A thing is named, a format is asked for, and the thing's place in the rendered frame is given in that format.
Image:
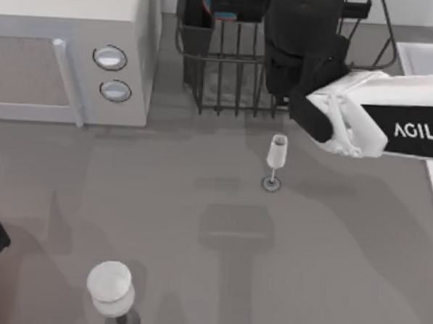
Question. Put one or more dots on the blue plate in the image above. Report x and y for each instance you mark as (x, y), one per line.
(221, 4)

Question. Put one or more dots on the dark cutlery holder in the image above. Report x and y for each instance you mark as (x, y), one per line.
(196, 30)

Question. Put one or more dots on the slim champagne glass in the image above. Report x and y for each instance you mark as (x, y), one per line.
(277, 152)

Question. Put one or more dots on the microwave knob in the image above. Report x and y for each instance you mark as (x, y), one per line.
(109, 57)
(115, 91)

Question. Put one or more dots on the pale microwave oven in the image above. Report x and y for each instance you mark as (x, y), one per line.
(64, 27)

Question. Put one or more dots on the wide wine glass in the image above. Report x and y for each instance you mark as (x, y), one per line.
(110, 290)

